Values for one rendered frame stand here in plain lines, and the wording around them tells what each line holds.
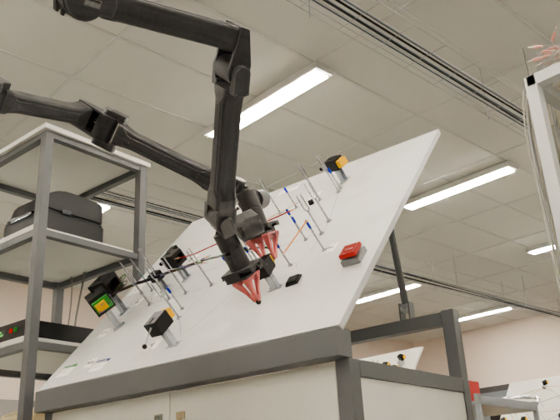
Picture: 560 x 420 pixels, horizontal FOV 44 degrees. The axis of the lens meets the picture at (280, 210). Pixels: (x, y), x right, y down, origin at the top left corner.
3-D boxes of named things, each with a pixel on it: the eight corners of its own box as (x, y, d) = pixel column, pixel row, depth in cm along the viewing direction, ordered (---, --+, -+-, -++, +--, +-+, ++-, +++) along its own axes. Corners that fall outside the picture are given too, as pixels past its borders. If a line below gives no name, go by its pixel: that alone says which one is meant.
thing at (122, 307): (107, 312, 257) (84, 281, 253) (137, 303, 246) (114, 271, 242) (96, 323, 252) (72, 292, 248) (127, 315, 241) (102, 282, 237)
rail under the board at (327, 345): (338, 355, 153) (336, 326, 156) (33, 412, 221) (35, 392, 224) (352, 357, 157) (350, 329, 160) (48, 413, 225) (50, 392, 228)
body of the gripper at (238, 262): (234, 273, 188) (222, 249, 187) (264, 262, 183) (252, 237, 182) (222, 284, 182) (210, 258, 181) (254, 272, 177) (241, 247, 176)
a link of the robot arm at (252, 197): (232, 192, 195) (249, 185, 194) (241, 192, 202) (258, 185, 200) (240, 216, 195) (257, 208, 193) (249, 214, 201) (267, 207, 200)
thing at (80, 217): (37, 228, 255) (41, 180, 262) (1, 244, 268) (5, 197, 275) (103, 247, 278) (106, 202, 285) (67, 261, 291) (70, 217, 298)
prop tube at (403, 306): (408, 312, 214) (389, 216, 221) (401, 314, 215) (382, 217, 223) (413, 312, 216) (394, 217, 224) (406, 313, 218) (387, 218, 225)
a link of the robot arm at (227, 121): (209, 54, 162) (232, 67, 153) (232, 53, 165) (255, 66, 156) (199, 220, 180) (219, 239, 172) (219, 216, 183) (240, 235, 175)
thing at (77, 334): (25, 337, 238) (27, 317, 240) (-29, 352, 258) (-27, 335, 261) (104, 347, 262) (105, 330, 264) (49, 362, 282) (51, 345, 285)
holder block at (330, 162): (332, 179, 248) (319, 158, 246) (353, 175, 240) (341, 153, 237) (324, 187, 246) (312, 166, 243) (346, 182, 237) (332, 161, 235)
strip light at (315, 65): (316, 68, 485) (316, 60, 487) (203, 137, 569) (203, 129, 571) (332, 77, 496) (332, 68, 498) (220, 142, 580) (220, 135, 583)
